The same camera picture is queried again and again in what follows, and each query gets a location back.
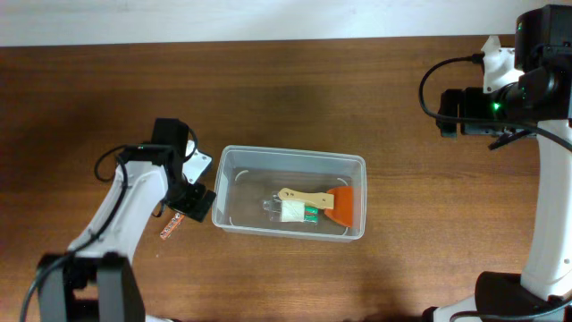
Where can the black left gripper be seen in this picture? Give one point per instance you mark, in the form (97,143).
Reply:
(189,206)

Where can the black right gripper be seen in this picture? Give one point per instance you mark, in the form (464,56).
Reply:
(468,100)

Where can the orange socket bit rail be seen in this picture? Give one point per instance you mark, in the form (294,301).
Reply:
(171,226)

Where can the clear case of screwdrivers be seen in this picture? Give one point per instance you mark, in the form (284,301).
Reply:
(290,211)

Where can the orange scraper with wooden handle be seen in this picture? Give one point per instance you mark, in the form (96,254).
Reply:
(336,203)

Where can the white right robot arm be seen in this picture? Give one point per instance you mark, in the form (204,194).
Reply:
(526,94)

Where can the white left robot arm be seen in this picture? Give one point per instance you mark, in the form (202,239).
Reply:
(93,280)

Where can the clear plastic container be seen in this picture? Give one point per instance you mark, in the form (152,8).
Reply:
(249,175)

